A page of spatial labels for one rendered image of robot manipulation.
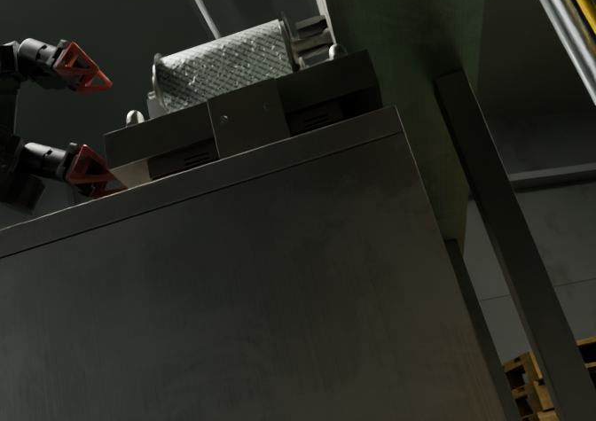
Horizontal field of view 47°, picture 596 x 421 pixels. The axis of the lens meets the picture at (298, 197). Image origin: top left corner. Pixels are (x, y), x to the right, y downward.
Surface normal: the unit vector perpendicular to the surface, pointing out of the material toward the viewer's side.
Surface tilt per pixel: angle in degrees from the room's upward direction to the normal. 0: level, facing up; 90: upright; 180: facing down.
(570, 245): 90
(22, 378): 90
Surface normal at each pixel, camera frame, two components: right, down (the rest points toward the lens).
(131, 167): 0.24, 0.89
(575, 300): 0.20, -0.44
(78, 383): -0.20, -0.36
